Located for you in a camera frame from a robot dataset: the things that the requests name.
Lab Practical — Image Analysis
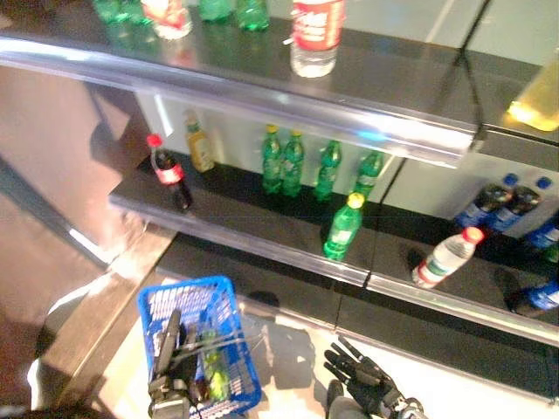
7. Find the small cola bottle red cap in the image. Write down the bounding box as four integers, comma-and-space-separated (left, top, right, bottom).
187, 322, 213, 401

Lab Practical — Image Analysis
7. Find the black metal frame bar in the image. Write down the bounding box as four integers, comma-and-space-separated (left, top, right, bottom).
0, 156, 113, 270

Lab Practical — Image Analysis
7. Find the blue plastic shopping basket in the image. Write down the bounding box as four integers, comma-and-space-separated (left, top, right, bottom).
137, 274, 263, 416

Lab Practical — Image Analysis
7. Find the silver right robot leg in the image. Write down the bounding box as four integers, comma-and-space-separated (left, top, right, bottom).
328, 395, 366, 419

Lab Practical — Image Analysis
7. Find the metal wire basket handle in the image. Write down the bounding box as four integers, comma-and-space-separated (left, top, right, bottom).
172, 329, 270, 357

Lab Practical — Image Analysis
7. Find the black shelf base board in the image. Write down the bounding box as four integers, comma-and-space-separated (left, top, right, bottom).
155, 237, 559, 401

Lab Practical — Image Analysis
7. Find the dark side plinth beam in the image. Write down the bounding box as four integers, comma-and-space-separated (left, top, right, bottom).
34, 235, 180, 419

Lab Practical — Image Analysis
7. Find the green plastic soda bottle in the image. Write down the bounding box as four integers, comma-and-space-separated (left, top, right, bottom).
235, 0, 271, 32
198, 0, 235, 23
120, 0, 148, 25
92, 0, 123, 24

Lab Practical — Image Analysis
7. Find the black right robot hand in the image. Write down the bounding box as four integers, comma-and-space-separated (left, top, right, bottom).
322, 335, 404, 416

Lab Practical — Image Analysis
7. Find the red cap water bottle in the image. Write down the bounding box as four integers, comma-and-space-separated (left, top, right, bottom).
412, 226, 485, 289

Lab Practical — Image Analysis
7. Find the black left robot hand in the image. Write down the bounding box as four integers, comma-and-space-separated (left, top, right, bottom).
147, 308, 205, 402

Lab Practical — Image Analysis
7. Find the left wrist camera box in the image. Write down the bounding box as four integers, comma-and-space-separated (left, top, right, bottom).
147, 388, 192, 419

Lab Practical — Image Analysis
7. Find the black shelf board clear rail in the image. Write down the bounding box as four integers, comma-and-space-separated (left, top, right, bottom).
108, 152, 372, 287
0, 8, 481, 169
473, 47, 559, 171
365, 217, 559, 348

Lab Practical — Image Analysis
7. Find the pepsi cola bottle blue cap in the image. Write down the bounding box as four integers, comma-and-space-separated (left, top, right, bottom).
523, 217, 559, 250
453, 173, 519, 230
484, 176, 552, 235

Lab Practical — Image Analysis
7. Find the large yellow drink bottle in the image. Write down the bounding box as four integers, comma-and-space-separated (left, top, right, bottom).
506, 56, 559, 132

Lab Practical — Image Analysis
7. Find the yellow tea bottle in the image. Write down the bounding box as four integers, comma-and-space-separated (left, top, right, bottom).
183, 108, 216, 173

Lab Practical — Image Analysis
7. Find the coca-cola bottle red cap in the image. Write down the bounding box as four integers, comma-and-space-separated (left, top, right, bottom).
146, 134, 194, 213

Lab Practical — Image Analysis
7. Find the uncapped pepsi cola bottle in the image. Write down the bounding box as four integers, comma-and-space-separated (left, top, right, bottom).
508, 278, 559, 313

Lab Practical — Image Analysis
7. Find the black shelf upright post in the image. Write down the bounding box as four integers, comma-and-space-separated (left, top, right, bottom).
452, 0, 493, 141

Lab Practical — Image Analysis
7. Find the clear water bottle red label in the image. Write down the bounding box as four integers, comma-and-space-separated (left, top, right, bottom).
290, 0, 346, 79

